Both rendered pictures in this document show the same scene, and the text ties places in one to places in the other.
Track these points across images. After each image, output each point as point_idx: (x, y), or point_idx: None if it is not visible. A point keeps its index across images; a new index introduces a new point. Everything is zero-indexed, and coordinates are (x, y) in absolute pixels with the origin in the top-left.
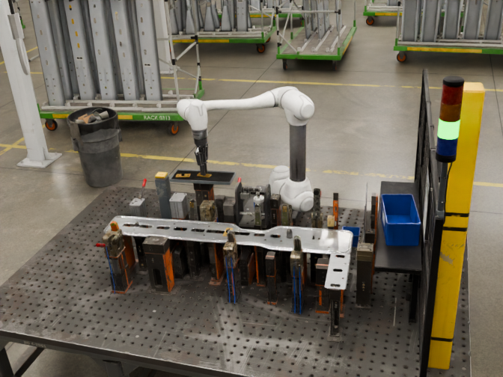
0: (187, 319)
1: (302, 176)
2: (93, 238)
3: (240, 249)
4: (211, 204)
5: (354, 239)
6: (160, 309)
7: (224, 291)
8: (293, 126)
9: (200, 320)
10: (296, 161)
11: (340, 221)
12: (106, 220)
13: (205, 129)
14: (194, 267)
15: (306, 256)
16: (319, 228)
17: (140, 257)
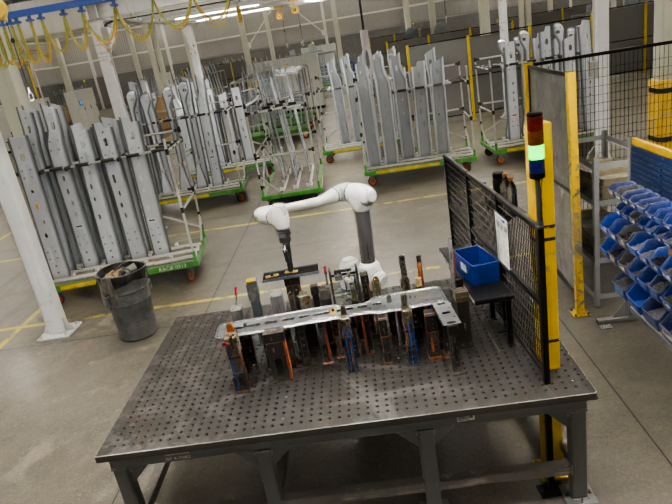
0: (321, 394)
1: (373, 257)
2: (188, 359)
3: None
4: (308, 292)
5: None
6: (291, 393)
7: (341, 366)
8: (360, 213)
9: (334, 391)
10: (366, 244)
11: None
12: (192, 343)
13: (289, 227)
14: (306, 352)
15: None
16: (410, 290)
17: (251, 358)
